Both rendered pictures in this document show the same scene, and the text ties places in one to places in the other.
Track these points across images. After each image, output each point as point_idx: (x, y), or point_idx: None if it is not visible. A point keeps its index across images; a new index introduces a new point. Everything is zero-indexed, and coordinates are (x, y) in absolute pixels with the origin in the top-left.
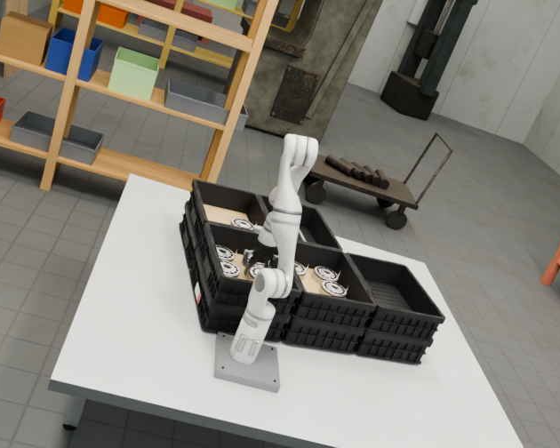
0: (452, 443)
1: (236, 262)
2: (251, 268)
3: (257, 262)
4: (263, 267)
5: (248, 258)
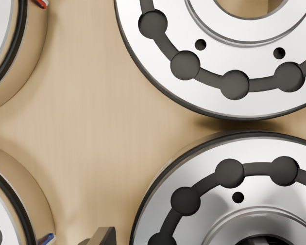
0: None
1: (85, 10)
2: (179, 105)
3: (240, 53)
4: (299, 107)
5: (153, 0)
